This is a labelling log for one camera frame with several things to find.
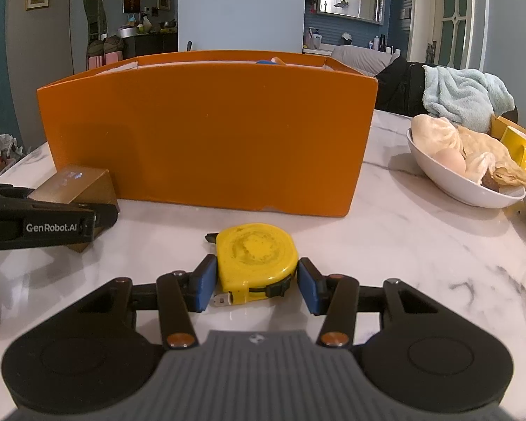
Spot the rooster plush toy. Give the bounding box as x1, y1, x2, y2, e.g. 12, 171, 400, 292
256, 57, 287, 66

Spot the black jacket on chair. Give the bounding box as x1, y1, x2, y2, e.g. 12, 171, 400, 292
375, 57, 427, 117

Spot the green panelled door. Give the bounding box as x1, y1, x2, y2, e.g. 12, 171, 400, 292
432, 0, 474, 69

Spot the grey padded jacket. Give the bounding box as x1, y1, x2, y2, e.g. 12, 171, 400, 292
331, 45, 399, 76

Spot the light blue fluffy towel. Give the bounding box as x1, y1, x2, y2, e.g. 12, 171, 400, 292
422, 65, 516, 133

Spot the white bowl of buns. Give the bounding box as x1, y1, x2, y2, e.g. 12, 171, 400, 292
407, 114, 526, 209

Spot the small gold cardboard box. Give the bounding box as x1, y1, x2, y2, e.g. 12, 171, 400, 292
23, 165, 120, 253

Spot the black shoe cabinet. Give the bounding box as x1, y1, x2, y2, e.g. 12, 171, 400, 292
122, 32, 178, 59

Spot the yellow tape measure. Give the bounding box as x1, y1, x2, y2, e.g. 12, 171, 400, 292
205, 223, 298, 307

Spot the large orange cardboard box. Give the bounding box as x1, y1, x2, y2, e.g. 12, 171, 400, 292
37, 51, 378, 218

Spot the yellow mug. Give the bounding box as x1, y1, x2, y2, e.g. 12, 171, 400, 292
501, 126, 526, 172

